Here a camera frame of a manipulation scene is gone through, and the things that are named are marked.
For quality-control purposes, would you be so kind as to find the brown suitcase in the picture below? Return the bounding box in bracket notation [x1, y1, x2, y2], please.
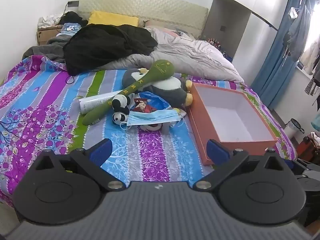
[297, 134, 320, 160]

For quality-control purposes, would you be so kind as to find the white fluffy ring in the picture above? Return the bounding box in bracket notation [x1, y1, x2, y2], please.
[139, 123, 164, 132]

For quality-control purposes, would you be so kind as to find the blue face mask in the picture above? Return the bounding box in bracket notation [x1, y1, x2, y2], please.
[120, 109, 183, 130]

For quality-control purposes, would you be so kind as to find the pink pillow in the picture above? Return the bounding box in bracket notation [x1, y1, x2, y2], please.
[144, 20, 198, 40]

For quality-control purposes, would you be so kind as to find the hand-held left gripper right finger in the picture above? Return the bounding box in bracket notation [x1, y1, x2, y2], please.
[194, 139, 289, 190]

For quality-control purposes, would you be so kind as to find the grey duvet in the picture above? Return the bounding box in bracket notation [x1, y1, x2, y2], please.
[96, 26, 244, 83]

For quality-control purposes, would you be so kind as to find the white cloth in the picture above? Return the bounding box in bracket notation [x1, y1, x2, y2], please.
[38, 14, 63, 29]

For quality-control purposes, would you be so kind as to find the yellow pillow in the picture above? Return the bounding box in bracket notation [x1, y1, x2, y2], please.
[87, 11, 139, 27]

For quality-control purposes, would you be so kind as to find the colourful striped bedsheet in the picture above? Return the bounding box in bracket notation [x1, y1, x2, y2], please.
[0, 54, 298, 203]

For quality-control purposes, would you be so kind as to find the blue curtain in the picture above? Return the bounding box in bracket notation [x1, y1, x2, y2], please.
[251, 0, 304, 110]

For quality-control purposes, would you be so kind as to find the white trash bin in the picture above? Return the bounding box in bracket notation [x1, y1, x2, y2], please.
[284, 118, 305, 139]

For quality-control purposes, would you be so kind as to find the blue panda print packet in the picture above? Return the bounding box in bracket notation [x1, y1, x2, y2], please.
[60, 22, 82, 34]

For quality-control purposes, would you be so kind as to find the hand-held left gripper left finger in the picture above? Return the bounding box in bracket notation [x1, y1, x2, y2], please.
[34, 138, 125, 191]

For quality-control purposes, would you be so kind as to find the blue plastic bag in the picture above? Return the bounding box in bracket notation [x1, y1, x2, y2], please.
[130, 91, 173, 113]

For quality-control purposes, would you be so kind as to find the grey bedside shelf unit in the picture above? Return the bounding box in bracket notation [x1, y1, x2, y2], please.
[202, 0, 252, 58]

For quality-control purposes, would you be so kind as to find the white bottle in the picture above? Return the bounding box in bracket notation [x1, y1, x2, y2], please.
[79, 92, 120, 115]

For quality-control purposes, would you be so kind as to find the black jacket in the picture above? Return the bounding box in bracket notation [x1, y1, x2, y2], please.
[63, 24, 158, 77]

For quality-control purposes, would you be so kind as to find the pink cardboard box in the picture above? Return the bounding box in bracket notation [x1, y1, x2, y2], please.
[186, 82, 278, 167]

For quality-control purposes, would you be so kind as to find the red snack packet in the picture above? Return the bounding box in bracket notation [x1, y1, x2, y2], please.
[130, 99, 157, 113]

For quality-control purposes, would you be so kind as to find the grey blanket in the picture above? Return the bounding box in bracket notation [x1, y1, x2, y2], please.
[22, 36, 73, 64]

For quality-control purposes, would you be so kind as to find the row of cosmetic bottles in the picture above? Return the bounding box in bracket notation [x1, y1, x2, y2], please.
[207, 38, 223, 51]

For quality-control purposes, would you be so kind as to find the green plush stick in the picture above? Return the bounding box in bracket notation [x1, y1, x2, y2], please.
[83, 59, 175, 125]

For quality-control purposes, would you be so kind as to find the hanging grey shirt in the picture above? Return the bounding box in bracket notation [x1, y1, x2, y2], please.
[282, 4, 313, 62]

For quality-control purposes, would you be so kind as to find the grey penguin plush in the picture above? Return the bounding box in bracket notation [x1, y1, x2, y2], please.
[122, 68, 193, 107]

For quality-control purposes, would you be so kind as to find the striped garment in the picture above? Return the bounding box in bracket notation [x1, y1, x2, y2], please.
[304, 77, 320, 96]

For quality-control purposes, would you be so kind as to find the dark cloth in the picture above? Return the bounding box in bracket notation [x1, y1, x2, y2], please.
[59, 11, 87, 28]

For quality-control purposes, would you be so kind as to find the teal cloth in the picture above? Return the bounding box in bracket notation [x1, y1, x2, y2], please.
[311, 112, 320, 133]

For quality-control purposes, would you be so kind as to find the cream padded headboard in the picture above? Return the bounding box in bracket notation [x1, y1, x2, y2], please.
[78, 0, 209, 39]

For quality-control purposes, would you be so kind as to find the small panda plush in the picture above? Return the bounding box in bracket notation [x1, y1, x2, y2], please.
[111, 95, 133, 125]

